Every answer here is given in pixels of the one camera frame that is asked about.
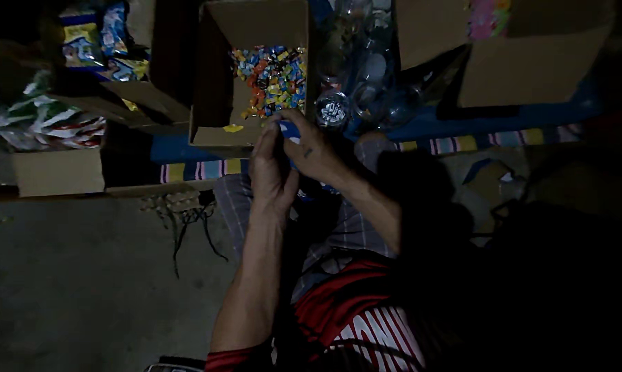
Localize person's body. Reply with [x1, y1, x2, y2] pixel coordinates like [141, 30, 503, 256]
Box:
[270, 250, 446, 372]

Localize clear jar with white pieces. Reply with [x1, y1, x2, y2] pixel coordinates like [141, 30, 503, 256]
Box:
[315, 90, 350, 131]

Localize cardboard box with flaps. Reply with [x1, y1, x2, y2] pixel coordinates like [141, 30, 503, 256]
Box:
[48, 0, 199, 136]

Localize pink and green packet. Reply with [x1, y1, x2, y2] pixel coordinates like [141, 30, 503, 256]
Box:
[468, 0, 511, 41]

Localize person's left forearm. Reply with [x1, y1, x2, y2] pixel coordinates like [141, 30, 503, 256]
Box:
[206, 204, 289, 372]

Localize large open cardboard box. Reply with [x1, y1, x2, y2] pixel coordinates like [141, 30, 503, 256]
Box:
[395, 0, 615, 109]

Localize tall brown cardboard box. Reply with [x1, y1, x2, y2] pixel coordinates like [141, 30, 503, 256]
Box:
[188, 0, 315, 159]

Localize clear plastic jar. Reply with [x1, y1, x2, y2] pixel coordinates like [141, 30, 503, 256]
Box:
[362, 51, 394, 83]
[381, 85, 423, 130]
[351, 80, 389, 123]

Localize blue table cover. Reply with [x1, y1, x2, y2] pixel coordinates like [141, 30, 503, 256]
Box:
[151, 88, 606, 163]

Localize striped multicolour cloth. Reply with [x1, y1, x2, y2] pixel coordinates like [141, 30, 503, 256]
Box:
[159, 124, 584, 185]

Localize person's right hand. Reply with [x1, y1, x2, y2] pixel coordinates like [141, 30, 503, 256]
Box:
[274, 108, 351, 190]

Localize light blue snack packet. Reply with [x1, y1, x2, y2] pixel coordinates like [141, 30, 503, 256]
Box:
[101, 1, 129, 57]

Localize low cardboard box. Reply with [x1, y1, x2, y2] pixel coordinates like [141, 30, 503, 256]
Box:
[11, 120, 159, 198]

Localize person's left hand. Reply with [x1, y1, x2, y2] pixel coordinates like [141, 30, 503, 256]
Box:
[249, 121, 300, 214]

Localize yellow and blue snack packet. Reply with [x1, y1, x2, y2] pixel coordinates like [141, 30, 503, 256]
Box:
[59, 13, 107, 72]
[102, 56, 151, 82]

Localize pile of small wrapped candies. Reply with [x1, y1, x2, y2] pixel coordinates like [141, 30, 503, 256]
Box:
[230, 45, 308, 120]

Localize bundle of dark strings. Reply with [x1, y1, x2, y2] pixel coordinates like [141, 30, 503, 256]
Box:
[139, 190, 229, 280]

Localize person's legs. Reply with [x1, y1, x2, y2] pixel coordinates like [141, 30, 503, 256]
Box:
[215, 131, 401, 306]

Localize blue and white packet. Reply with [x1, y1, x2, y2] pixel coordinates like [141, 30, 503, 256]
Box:
[278, 121, 302, 170]

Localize green, white and red packets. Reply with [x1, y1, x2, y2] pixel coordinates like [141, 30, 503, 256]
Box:
[0, 71, 106, 153]

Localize person's right forearm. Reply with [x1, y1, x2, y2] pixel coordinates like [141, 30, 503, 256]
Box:
[337, 168, 403, 256]

